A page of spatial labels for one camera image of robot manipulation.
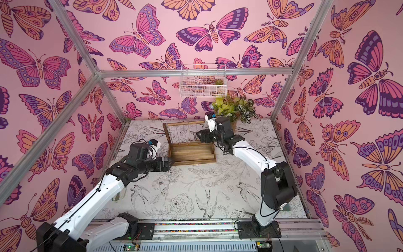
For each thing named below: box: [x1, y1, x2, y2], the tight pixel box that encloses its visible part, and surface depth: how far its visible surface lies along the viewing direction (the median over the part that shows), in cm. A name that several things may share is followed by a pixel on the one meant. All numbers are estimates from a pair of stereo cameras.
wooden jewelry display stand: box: [162, 120, 217, 166], surface depth 105 cm
